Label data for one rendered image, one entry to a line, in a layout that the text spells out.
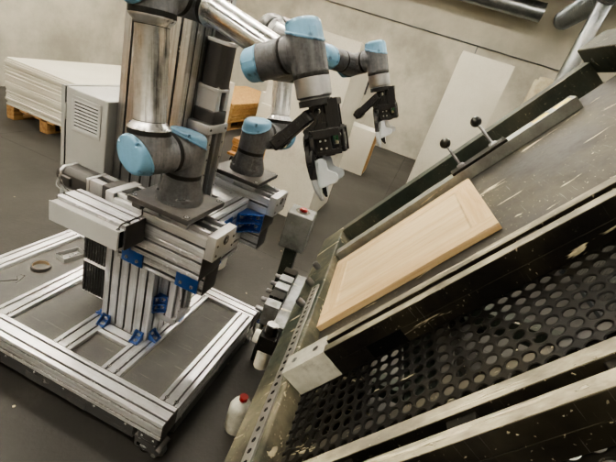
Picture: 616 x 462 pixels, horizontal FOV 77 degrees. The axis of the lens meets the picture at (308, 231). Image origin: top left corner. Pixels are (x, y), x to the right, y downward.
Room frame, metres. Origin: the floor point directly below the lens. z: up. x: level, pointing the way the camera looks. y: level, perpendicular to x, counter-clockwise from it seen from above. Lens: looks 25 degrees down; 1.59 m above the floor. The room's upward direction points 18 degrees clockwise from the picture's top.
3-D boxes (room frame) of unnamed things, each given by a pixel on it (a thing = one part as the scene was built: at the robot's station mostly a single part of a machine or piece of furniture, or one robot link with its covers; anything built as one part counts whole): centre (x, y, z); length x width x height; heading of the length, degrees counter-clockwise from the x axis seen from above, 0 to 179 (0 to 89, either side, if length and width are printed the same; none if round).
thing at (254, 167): (1.63, 0.35, 1.09); 0.15 x 0.15 x 0.10
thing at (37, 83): (4.95, 2.76, 0.31); 2.46 x 1.04 x 0.63; 169
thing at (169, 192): (1.15, 0.44, 1.09); 0.15 x 0.15 x 0.10
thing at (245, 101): (7.57, 2.04, 0.22); 2.46 x 1.04 x 0.44; 169
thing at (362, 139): (6.50, -0.30, 0.36); 0.58 x 0.45 x 0.72; 79
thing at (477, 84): (5.17, -1.36, 1.03); 0.60 x 0.58 x 2.05; 169
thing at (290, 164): (4.12, 0.27, 0.88); 0.90 x 0.60 x 1.75; 169
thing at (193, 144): (1.14, 0.44, 1.20); 0.13 x 0.12 x 0.14; 156
